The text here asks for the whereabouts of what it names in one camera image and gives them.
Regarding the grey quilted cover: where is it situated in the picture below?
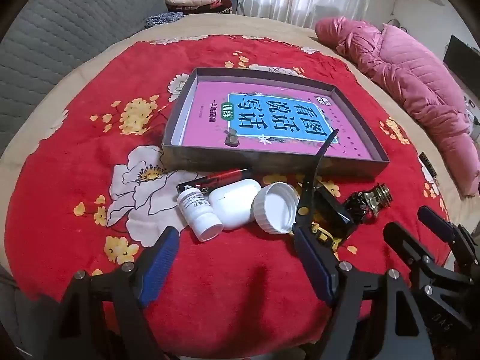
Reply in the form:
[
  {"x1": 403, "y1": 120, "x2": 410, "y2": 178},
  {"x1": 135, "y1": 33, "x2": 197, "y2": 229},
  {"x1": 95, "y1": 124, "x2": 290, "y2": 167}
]
[{"x1": 0, "y1": 0, "x2": 169, "y2": 158}]

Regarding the white earbuds case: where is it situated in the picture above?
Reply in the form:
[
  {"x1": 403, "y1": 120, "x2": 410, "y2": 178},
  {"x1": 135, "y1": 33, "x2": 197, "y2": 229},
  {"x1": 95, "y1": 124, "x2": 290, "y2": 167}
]
[{"x1": 208, "y1": 178, "x2": 262, "y2": 230}]

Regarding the black hair claw clip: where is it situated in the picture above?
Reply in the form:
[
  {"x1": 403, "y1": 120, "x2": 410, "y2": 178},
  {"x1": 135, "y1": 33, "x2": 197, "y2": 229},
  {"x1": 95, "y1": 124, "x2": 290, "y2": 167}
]
[{"x1": 343, "y1": 191, "x2": 379, "y2": 226}]

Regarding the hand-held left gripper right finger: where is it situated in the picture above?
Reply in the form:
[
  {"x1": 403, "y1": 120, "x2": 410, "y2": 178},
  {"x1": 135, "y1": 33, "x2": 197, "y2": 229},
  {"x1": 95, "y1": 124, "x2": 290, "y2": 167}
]
[{"x1": 292, "y1": 223, "x2": 436, "y2": 360}]

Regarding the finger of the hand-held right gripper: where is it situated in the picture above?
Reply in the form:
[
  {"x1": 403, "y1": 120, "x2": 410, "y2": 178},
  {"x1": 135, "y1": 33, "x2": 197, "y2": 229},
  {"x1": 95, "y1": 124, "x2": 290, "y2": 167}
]
[
  {"x1": 383, "y1": 222, "x2": 473, "y2": 297},
  {"x1": 417, "y1": 206, "x2": 479, "y2": 271}
]

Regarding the black television screen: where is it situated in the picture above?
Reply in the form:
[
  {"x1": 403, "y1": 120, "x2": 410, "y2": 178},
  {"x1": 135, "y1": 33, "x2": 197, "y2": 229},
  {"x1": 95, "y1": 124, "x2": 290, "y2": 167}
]
[{"x1": 443, "y1": 34, "x2": 480, "y2": 92}]

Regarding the grey cardboard box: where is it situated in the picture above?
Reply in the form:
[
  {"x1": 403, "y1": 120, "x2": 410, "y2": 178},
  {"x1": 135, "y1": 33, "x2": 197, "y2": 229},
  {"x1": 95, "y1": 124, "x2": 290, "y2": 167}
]
[{"x1": 160, "y1": 67, "x2": 391, "y2": 179}]

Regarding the white pill bottle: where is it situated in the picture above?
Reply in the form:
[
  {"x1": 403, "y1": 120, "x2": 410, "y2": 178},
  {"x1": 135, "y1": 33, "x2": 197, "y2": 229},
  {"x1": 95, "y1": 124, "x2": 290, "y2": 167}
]
[{"x1": 176, "y1": 187, "x2": 224, "y2": 242}]

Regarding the blue patterned cloth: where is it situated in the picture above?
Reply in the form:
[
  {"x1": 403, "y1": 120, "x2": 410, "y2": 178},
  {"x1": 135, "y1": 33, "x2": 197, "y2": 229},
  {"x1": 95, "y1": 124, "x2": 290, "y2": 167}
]
[{"x1": 144, "y1": 11, "x2": 184, "y2": 29}]

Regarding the black lighter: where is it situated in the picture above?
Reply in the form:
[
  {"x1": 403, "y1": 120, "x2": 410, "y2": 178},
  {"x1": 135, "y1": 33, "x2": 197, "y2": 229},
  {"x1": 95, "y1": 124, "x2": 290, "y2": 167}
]
[{"x1": 176, "y1": 178, "x2": 216, "y2": 197}]

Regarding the small glass jar metal rim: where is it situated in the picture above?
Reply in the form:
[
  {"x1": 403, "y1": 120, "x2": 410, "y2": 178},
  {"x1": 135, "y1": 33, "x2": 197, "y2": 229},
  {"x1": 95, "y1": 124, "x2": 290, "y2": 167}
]
[{"x1": 364, "y1": 184, "x2": 394, "y2": 214}]

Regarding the black and yellow wristwatch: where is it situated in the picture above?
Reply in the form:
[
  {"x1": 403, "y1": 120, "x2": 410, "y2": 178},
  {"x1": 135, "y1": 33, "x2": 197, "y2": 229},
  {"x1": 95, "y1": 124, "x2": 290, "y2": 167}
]
[{"x1": 296, "y1": 128, "x2": 359, "y2": 250}]

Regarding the pink quilted blanket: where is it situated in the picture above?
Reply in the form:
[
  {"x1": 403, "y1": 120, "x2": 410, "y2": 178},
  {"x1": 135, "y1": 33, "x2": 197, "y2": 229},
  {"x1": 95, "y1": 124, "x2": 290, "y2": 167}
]
[{"x1": 315, "y1": 17, "x2": 480, "y2": 197}]

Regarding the pink and blue book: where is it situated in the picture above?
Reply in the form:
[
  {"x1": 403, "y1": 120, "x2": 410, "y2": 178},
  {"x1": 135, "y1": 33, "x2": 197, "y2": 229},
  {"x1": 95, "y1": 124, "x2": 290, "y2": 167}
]
[{"x1": 179, "y1": 80, "x2": 379, "y2": 160}]

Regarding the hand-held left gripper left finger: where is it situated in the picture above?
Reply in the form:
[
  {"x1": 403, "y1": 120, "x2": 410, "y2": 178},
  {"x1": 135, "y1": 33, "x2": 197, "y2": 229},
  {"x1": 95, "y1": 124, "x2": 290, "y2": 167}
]
[{"x1": 52, "y1": 226, "x2": 181, "y2": 360}]

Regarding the white ribbed bottle cap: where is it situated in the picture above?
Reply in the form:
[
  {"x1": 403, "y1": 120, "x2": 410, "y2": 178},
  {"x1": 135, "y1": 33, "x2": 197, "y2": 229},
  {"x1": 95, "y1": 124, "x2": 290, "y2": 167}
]
[{"x1": 252, "y1": 182, "x2": 301, "y2": 235}]

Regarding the red floral blanket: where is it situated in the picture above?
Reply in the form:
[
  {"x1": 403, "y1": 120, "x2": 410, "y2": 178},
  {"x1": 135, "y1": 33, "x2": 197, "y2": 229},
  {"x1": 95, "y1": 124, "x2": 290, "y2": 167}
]
[{"x1": 4, "y1": 34, "x2": 456, "y2": 359}]

